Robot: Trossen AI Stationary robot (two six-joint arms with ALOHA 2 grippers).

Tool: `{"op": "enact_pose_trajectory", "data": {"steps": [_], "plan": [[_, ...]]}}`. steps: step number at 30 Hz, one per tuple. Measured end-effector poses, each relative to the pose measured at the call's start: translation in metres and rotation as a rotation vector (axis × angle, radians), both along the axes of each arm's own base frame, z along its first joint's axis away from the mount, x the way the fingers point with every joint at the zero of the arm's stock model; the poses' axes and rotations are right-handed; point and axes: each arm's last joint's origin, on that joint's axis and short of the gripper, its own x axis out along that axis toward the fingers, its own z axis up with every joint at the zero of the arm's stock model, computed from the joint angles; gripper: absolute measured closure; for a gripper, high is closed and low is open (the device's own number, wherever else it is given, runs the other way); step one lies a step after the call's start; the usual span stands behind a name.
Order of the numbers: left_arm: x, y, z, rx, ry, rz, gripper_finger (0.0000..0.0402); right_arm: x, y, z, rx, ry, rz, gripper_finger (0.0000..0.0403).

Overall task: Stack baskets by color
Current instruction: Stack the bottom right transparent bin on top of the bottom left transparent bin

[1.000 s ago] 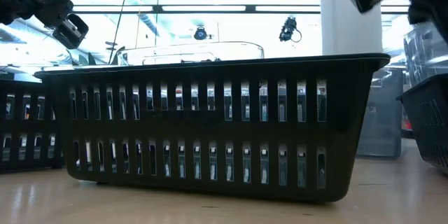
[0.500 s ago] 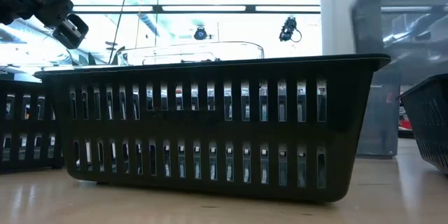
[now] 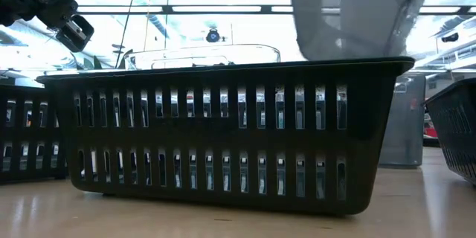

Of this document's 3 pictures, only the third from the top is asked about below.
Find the round black overhead camera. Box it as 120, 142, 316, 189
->
205, 28, 222, 44

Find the black hanging cable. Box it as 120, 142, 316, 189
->
115, 0, 141, 68

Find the smoke translucent slotted basket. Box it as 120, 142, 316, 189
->
286, 0, 440, 62
36, 56, 416, 216
0, 83, 70, 185

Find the thin hanging wire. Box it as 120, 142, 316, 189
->
143, 0, 154, 51
164, 0, 171, 49

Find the black mesh plastic basket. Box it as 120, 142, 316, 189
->
423, 77, 476, 186

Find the gray translucent bin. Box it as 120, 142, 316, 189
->
378, 73, 427, 169

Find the black overhead frame beam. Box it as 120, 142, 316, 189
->
76, 4, 476, 16

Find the clear plastic basket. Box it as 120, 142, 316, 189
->
123, 43, 282, 71

